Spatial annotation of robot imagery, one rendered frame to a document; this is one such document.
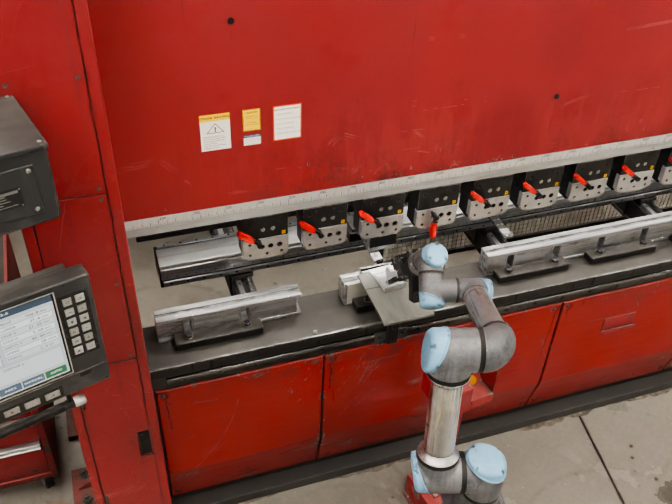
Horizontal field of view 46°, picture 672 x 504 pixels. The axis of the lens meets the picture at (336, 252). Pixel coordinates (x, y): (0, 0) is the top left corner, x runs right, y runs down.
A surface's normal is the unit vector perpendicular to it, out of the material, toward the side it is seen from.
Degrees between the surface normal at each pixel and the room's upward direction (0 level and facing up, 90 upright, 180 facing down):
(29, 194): 90
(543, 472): 0
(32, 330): 90
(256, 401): 90
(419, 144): 90
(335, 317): 0
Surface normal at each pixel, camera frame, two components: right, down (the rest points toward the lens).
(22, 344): 0.56, 0.54
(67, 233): 0.32, 0.61
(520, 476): 0.04, -0.77
